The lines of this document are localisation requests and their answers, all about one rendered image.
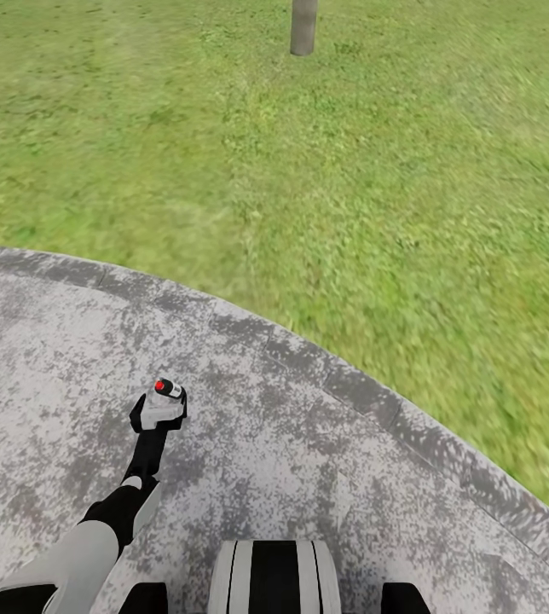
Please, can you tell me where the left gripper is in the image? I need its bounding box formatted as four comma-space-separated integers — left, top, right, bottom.
129, 392, 187, 451

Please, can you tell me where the robot trunk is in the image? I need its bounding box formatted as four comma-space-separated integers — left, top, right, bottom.
206, 541, 343, 614

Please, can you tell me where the pesticide atomizer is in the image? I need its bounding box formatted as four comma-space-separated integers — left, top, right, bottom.
155, 379, 185, 399

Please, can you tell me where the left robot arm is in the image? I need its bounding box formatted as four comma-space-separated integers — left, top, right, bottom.
0, 392, 187, 614

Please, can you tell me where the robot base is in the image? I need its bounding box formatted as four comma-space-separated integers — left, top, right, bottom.
119, 582, 430, 614

